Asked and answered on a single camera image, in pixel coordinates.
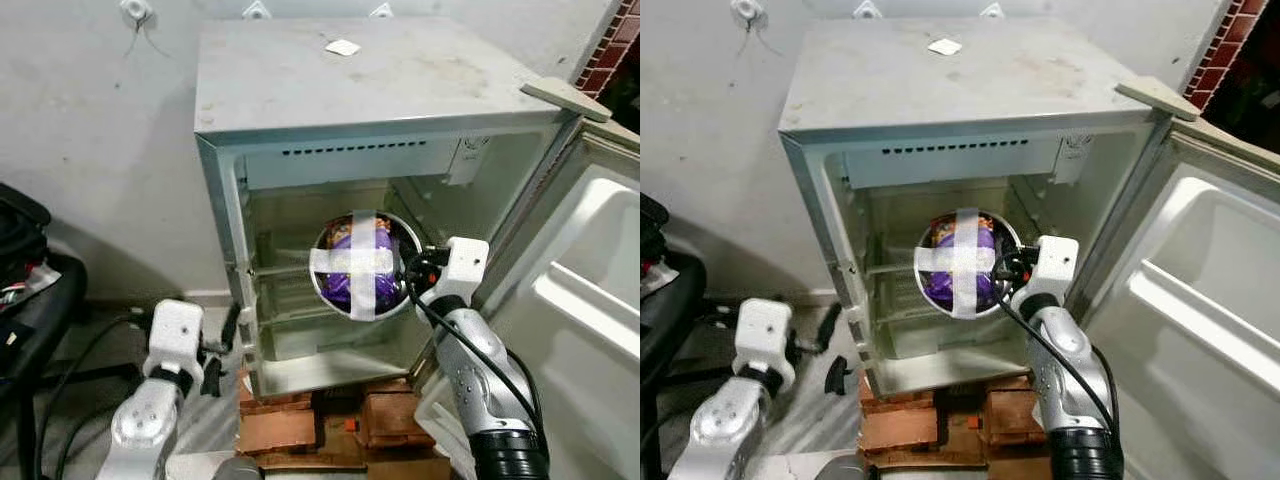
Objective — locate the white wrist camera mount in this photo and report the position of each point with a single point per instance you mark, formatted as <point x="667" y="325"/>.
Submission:
<point x="766" y="335"/>
<point x="176" y="335"/>
<point x="465" y="265"/>
<point x="1055" y="263"/>

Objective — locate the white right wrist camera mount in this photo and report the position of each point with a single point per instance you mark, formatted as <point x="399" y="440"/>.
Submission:
<point x="465" y="265"/>
<point x="1055" y="263"/>

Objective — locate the grey fridge cabinet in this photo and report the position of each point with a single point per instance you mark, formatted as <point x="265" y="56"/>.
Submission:
<point x="380" y="90"/>
<point x="960" y="90"/>

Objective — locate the white tape strip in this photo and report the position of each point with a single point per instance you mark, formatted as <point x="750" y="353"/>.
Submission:
<point x="330" y="260"/>
<point x="932" y="258"/>
<point x="966" y="298"/>
<point x="365" y="300"/>

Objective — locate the white freezer compartment flap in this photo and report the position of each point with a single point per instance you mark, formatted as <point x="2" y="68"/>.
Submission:
<point x="950" y="163"/>
<point x="340" y="165"/>

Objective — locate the white wall hook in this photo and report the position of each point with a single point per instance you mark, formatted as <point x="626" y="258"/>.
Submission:
<point x="381" y="10"/>
<point x="991" y="10"/>
<point x="866" y="9"/>
<point x="746" y="10"/>
<point x="134" y="10"/>
<point x="256" y="9"/>

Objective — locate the small white paper piece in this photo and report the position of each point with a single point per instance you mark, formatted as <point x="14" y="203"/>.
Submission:
<point x="343" y="47"/>
<point x="945" y="46"/>

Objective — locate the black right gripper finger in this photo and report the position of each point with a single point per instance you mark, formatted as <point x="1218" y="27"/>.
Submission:
<point x="1006" y="286"/>
<point x="1012" y="252"/>
<point x="411" y="288"/>
<point x="416" y="253"/>

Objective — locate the taped steel bowl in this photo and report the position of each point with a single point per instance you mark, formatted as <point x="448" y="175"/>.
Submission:
<point x="325" y="290"/>
<point x="928" y="288"/>

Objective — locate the brown cardboard sheet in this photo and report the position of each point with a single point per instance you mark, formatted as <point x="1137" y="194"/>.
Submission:
<point x="350" y="466"/>
<point x="960" y="466"/>

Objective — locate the purple snack packet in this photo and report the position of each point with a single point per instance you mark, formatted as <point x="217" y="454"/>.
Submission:
<point x="940" y="288"/>
<point x="338" y="288"/>

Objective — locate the grey white fridge door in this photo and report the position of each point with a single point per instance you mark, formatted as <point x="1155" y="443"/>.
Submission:
<point x="1190" y="300"/>
<point x="570" y="300"/>

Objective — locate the black chair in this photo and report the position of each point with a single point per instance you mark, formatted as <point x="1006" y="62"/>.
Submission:
<point x="35" y="330"/>
<point x="668" y="320"/>

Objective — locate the red brick pile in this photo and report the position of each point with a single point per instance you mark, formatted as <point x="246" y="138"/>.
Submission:
<point x="1012" y="415"/>
<point x="392" y="418"/>
<point x="278" y="420"/>
<point x="900" y="420"/>

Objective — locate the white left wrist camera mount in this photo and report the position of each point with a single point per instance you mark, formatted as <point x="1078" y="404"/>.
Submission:
<point x="176" y="335"/>
<point x="766" y="335"/>

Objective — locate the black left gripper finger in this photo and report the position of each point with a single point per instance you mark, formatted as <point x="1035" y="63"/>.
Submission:
<point x="232" y="326"/>
<point x="836" y="376"/>
<point x="213" y="377"/>
<point x="829" y="326"/>

